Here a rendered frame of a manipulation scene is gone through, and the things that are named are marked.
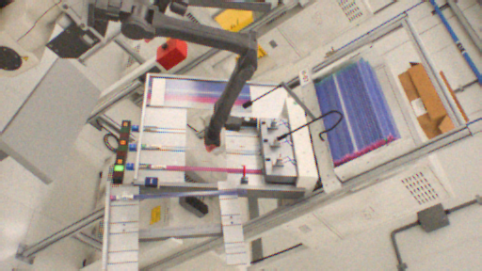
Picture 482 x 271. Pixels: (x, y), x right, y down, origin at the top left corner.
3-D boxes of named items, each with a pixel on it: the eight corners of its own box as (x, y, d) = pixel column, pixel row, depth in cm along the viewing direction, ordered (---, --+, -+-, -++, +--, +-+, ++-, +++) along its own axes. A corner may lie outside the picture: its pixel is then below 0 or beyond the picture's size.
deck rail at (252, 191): (133, 193, 194) (133, 183, 189) (134, 189, 195) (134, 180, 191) (302, 199, 204) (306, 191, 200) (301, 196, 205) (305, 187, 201)
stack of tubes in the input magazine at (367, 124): (333, 164, 194) (394, 135, 183) (313, 83, 228) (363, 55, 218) (346, 179, 201) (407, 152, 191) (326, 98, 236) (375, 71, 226)
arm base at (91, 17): (96, -21, 139) (88, 1, 131) (124, -13, 141) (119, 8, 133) (93, 5, 145) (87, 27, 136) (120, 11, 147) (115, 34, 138)
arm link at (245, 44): (268, 28, 152) (267, 54, 147) (254, 53, 163) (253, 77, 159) (126, -7, 141) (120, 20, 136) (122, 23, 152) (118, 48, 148)
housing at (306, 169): (292, 197, 206) (299, 176, 195) (280, 118, 239) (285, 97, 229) (310, 198, 207) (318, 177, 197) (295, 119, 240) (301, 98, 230)
